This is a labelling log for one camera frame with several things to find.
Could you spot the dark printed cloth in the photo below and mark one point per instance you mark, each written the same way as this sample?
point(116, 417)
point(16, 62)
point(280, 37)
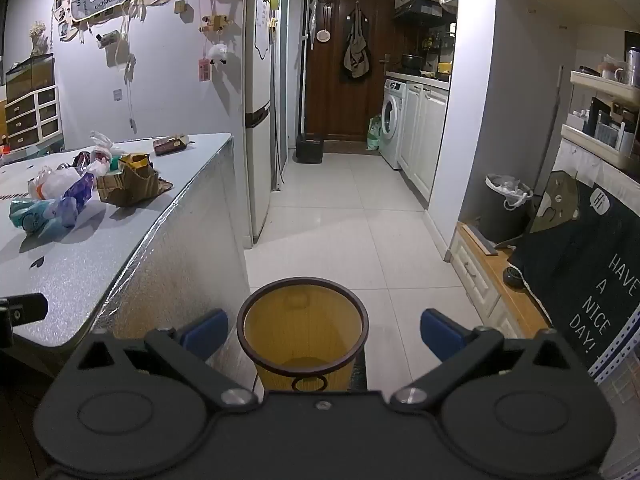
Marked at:
point(575, 260)

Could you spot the white plastic bag orange print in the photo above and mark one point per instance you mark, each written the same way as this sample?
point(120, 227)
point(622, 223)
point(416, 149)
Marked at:
point(57, 180)

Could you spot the white kitchen cabinets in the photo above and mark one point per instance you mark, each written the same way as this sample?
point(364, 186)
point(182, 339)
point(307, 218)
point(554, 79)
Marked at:
point(425, 135)

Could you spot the grey bin with white liner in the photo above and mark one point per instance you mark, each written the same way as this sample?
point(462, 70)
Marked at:
point(505, 210)

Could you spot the black range hood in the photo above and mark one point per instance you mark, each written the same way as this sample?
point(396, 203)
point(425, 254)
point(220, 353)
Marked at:
point(422, 10)

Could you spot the white drawer cabinet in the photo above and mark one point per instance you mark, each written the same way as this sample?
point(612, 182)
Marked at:
point(32, 117)

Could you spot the brown wooden door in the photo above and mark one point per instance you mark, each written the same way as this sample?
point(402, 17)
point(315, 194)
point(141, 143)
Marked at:
point(335, 85)

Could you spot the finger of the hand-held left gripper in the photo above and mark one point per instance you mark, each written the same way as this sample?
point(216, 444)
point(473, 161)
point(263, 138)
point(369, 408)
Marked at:
point(25, 308)

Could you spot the white perforated angle bar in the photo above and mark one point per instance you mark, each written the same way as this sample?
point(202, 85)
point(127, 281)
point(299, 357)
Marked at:
point(615, 345)

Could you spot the wooden strip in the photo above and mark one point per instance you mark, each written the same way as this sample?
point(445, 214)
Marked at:
point(480, 240)

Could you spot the glass tank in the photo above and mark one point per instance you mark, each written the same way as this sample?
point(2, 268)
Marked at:
point(30, 72)

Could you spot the black cooking pot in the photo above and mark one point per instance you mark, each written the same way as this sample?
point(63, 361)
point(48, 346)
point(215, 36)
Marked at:
point(412, 62)

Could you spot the white washing machine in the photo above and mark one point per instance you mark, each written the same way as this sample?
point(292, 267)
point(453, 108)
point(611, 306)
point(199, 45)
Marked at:
point(392, 120)

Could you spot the silver foil covered table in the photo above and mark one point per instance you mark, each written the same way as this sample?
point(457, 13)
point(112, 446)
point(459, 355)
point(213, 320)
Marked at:
point(100, 270)

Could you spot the yellow green packet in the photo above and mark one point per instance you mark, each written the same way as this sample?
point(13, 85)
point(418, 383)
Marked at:
point(134, 161)

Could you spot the small black bowl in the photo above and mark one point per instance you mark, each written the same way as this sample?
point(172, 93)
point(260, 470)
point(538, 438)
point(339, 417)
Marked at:
point(512, 277)

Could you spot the white storage shelf rack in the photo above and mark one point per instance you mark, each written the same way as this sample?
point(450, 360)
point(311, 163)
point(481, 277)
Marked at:
point(600, 125)

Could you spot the white plastic bag red print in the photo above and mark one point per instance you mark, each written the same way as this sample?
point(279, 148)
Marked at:
point(102, 145)

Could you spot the white coat rack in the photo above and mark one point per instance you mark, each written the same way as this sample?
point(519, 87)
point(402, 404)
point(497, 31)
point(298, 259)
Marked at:
point(303, 60)

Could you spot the sheep plush toy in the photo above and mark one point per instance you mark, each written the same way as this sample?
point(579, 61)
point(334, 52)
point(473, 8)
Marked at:
point(217, 54)

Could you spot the black floor box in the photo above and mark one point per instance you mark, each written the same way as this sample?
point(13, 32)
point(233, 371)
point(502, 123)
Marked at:
point(310, 149)

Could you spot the green plastic bag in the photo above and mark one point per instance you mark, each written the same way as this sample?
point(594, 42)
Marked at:
point(374, 134)

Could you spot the white refrigerator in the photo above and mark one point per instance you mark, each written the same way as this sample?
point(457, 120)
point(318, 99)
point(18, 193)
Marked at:
point(257, 110)

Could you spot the crushed brown cardboard box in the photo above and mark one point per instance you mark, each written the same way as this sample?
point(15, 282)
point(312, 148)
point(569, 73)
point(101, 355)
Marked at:
point(127, 187)

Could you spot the small dark box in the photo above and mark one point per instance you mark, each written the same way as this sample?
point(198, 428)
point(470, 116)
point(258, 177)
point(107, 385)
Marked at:
point(170, 145)

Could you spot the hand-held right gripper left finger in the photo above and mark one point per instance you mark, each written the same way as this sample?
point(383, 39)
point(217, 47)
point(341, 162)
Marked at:
point(206, 334)

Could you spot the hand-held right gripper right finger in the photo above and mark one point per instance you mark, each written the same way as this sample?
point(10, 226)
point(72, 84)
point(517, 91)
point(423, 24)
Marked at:
point(440, 334)

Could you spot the hanging khaki bag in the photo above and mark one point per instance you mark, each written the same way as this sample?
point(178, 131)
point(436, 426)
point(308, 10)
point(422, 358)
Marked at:
point(356, 55)

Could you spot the white low cabinet wooden top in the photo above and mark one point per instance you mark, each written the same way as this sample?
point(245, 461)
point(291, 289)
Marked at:
point(485, 280)

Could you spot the pink hanging tag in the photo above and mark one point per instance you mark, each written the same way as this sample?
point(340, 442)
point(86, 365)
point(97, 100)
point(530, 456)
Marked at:
point(204, 69)

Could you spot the teal tissue packet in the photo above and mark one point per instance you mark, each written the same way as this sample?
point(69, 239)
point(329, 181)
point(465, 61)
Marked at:
point(30, 215)

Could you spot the purple plastic packet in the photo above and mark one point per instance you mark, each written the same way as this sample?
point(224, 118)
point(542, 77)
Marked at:
point(75, 197)

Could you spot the dried flower bunch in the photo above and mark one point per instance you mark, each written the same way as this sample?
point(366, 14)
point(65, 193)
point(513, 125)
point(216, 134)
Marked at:
point(37, 35)

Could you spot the yellow waste bin brown rim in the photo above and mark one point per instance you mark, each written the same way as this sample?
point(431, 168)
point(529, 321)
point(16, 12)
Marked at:
point(300, 330)

